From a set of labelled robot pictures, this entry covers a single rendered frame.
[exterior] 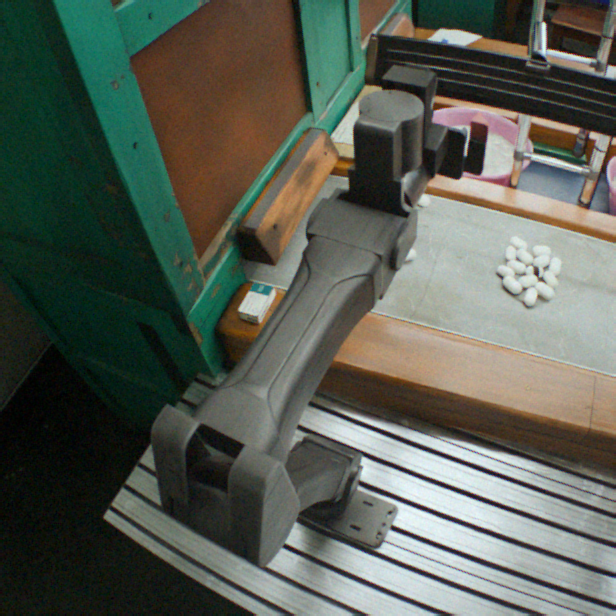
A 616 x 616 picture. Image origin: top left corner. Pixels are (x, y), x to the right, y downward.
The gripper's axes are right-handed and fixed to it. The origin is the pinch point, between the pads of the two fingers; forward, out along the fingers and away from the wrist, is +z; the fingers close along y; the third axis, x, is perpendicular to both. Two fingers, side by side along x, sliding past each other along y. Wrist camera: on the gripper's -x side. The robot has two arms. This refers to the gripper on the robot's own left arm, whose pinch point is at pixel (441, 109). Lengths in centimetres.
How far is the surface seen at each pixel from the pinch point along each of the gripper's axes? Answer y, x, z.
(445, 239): 0.3, 33.1, 10.9
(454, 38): 21, 29, 95
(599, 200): -29, 39, 46
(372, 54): 12.7, -1.6, 8.9
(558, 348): -24.4, 33.3, -3.5
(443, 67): 2.5, -1.2, 9.8
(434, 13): 79, 89, 279
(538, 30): -8.9, -5.1, 22.6
